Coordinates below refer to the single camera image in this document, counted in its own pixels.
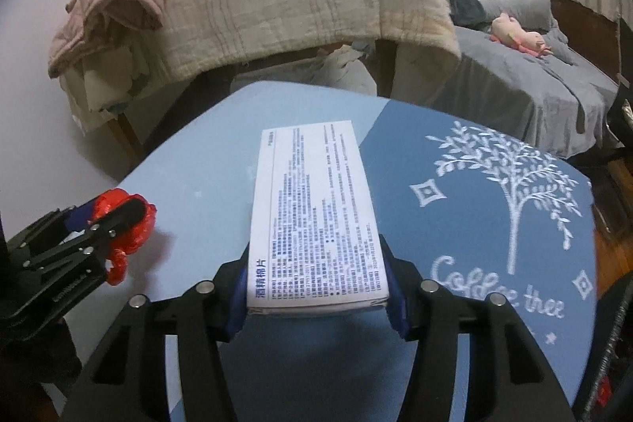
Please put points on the black office chair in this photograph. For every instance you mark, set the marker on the black office chair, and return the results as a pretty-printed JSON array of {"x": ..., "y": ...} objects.
[{"x": 619, "y": 116}]

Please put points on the grey bed sheet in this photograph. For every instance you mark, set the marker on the grey bed sheet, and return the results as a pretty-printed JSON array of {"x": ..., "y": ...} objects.
[{"x": 557, "y": 103}]

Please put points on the wooden bed headboard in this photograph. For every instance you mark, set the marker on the wooden bed headboard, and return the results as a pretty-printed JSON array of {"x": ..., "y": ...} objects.
[{"x": 605, "y": 43}]

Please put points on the pink plush toy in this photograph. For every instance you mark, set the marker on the pink plush toy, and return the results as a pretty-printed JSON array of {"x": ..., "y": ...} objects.
[{"x": 506, "y": 30}]

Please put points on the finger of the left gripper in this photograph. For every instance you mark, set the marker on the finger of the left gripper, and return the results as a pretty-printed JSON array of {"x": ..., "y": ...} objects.
[{"x": 99, "y": 233}]

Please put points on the dark blue clothes pile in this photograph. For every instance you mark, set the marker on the dark blue clothes pile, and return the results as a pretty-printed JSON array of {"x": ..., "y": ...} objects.
[{"x": 466, "y": 13}]

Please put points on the blue coffee tree tablecloth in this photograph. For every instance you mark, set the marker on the blue coffee tree tablecloth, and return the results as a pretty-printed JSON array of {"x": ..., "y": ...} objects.
[{"x": 454, "y": 227}]

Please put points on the white cardboard box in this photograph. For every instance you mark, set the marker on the white cardboard box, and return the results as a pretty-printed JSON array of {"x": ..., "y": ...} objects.
[{"x": 314, "y": 243}]

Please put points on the red plastic bag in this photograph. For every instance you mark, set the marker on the red plastic bag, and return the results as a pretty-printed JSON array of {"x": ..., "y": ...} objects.
[{"x": 137, "y": 224}]

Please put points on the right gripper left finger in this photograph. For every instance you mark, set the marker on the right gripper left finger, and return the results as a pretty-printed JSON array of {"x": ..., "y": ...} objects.
[{"x": 125, "y": 378}]

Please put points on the grey pillow and duvet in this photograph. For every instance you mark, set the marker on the grey pillow and duvet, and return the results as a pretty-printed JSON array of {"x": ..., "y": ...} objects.
[{"x": 533, "y": 15}]

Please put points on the black trash bin bag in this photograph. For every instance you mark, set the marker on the black trash bin bag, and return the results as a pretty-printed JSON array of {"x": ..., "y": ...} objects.
[{"x": 605, "y": 393}]

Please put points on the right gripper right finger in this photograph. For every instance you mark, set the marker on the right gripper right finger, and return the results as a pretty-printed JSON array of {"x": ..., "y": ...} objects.
[{"x": 509, "y": 377}]

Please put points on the beige blanket on rack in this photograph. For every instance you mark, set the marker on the beige blanket on rack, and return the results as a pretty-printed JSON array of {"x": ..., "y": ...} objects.
[{"x": 200, "y": 35}]

